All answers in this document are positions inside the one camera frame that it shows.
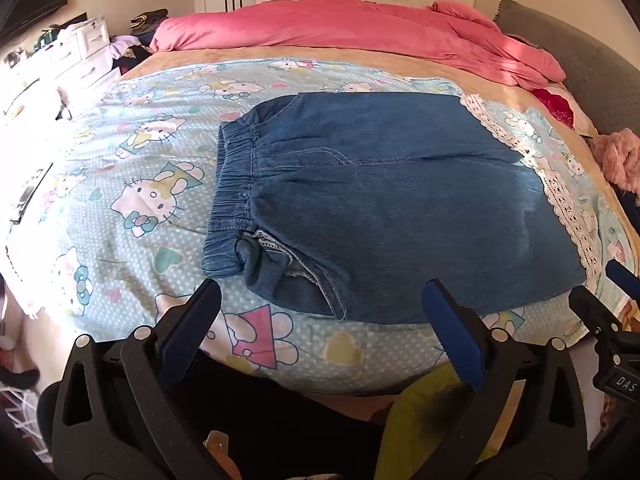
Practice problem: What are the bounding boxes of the blue denim pants lace hem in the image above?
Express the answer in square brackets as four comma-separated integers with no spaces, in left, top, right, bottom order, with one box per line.
[202,91,602,323]

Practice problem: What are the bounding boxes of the cartoon cat printed blue blanket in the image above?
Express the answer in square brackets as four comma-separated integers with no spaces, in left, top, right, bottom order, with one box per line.
[4,57,632,397]

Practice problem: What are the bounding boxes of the pink fluffy cloth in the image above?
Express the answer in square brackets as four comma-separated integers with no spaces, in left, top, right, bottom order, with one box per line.
[587,127,640,197]

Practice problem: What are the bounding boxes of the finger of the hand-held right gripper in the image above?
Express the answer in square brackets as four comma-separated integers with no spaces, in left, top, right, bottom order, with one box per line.
[605,259,640,302]
[568,285,624,337]

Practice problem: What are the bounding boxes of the grey quilted headboard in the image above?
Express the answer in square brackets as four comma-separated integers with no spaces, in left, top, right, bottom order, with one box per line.
[492,0,640,137]

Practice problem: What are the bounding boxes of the pink duvet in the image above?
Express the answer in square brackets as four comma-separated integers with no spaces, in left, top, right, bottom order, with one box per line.
[149,0,567,89]

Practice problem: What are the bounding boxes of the white dresser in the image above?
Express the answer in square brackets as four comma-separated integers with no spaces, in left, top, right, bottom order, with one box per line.
[0,14,122,128]

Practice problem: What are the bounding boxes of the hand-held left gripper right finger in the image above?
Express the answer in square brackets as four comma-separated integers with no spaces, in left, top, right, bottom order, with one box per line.
[421,280,589,480]

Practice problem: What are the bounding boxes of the person's green fleece top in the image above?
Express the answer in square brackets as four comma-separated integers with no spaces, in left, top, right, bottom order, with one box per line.
[374,364,477,480]

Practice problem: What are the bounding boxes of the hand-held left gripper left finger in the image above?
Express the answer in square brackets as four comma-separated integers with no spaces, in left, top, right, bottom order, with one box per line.
[50,278,223,480]

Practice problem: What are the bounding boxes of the pile of clothes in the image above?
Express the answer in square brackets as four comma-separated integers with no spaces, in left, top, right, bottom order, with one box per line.
[111,7,170,73]

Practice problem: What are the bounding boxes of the white wire basket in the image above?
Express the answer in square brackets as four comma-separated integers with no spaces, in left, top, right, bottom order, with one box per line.
[0,379,52,463]

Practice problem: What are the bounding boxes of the person's black trousers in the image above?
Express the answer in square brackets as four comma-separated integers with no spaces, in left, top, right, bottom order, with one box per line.
[167,345,398,480]

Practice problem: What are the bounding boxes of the red patterned cloth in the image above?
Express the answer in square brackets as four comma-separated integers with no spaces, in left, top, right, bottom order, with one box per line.
[530,84,577,127]

